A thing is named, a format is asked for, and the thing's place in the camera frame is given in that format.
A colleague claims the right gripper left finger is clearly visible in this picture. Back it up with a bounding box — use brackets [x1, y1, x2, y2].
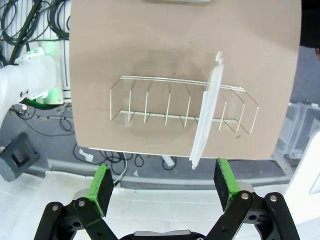
[37, 164, 119, 240]

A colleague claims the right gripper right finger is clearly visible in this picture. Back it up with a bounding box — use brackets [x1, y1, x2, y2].
[204, 157, 301, 240]

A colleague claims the white plastic piece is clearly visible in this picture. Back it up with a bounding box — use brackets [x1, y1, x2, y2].
[79, 149, 94, 162]

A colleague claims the white floor platform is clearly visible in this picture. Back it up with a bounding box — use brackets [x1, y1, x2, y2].
[0, 171, 302, 240]

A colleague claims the white power plug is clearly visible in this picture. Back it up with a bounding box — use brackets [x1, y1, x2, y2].
[160, 155, 177, 167]

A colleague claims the clear plastic container lid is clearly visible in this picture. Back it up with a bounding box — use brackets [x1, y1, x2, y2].
[188, 51, 225, 171]

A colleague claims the transparent storage crate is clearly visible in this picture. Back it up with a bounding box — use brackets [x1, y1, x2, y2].
[273, 101, 320, 161]

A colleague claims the person torso black shirt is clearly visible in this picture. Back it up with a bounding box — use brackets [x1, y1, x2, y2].
[299, 0, 320, 49]

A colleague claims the black floor cable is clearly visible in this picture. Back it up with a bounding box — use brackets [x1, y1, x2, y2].
[73, 142, 151, 176]

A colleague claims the grey metal bracket block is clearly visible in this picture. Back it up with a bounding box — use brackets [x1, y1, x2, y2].
[0, 131, 42, 183]

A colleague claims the metal wire lid rack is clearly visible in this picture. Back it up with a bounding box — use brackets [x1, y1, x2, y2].
[109, 74, 260, 135]

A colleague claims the coiled black cable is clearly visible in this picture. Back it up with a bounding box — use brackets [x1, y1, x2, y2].
[48, 0, 73, 42]

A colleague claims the thick black cable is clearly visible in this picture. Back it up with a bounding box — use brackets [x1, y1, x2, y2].
[9, 0, 43, 65]

